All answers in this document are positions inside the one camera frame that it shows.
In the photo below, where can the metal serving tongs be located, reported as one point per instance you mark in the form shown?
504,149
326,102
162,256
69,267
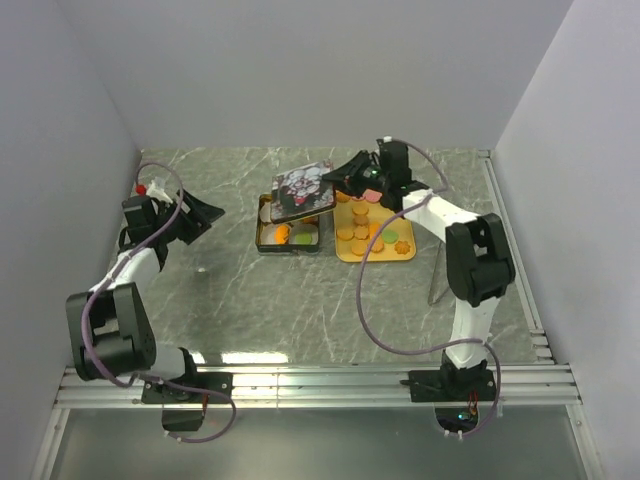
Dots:
438,286

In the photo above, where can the orange fish cookie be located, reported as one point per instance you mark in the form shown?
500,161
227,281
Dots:
282,234
374,231

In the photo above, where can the gold tin lid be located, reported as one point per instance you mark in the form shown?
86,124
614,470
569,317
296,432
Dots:
302,192

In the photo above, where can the brown oval cookie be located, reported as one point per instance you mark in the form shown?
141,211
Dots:
361,220

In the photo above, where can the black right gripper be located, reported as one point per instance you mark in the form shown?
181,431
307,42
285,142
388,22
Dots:
346,178

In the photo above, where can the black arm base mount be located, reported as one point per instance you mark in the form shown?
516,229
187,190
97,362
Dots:
450,385

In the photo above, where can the green macaron cookie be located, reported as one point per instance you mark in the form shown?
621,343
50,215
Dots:
389,236
303,238

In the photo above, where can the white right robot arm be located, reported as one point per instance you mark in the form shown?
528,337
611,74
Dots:
479,262

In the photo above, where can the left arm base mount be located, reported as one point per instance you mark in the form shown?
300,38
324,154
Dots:
213,387

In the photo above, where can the aluminium table rail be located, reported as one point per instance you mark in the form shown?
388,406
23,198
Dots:
282,386

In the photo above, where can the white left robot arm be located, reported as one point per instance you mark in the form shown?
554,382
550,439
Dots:
109,328

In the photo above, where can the yellow cookie tray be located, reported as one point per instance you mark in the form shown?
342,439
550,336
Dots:
343,217

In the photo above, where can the brown round cookie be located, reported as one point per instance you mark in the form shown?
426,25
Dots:
377,246

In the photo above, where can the black gold cookie tin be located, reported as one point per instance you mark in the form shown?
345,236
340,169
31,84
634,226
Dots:
264,237

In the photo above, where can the orange flower cookie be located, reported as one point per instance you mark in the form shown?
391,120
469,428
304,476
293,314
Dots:
361,232

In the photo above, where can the round biscuit sandwich cookie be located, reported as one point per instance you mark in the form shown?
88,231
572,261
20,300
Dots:
345,234
359,248
360,209

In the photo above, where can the tan flower cookie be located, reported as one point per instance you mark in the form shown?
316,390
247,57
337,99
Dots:
403,247

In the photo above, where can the pink macaron cookie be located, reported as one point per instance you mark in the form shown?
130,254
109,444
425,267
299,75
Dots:
372,196

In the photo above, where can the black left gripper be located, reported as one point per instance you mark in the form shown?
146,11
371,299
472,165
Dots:
197,220

